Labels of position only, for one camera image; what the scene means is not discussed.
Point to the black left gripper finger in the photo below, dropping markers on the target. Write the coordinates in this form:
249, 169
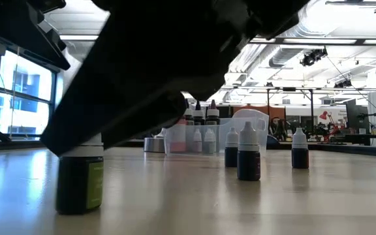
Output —
28, 36

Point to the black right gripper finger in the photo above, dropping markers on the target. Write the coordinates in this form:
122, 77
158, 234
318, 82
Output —
155, 114
116, 81

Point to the large red-tip food coloring bottle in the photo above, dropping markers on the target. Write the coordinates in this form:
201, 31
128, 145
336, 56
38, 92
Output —
178, 140

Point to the large black-tip food coloring bottle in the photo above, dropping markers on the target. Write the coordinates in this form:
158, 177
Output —
198, 114

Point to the small dark food coloring bottle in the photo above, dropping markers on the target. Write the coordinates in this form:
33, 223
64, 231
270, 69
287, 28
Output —
300, 158
248, 166
231, 156

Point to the silver table lamp white shade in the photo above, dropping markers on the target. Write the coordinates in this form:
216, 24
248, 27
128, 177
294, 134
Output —
153, 145

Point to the large window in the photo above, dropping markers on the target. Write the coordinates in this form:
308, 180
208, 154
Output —
25, 81

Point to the ceiling light strip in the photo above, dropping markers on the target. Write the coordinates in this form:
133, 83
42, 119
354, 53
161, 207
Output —
77, 37
322, 41

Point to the black ceiling spotlight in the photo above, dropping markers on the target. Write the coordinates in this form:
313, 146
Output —
343, 84
313, 56

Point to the black overhead gantry bar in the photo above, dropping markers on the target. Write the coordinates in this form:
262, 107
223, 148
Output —
289, 88

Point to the clear plastic bin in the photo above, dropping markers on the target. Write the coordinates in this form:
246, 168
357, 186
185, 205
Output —
240, 137

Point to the red desk lamp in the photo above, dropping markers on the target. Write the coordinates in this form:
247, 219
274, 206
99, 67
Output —
323, 115

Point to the black computer monitor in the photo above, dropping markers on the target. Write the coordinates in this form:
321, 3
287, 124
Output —
357, 114

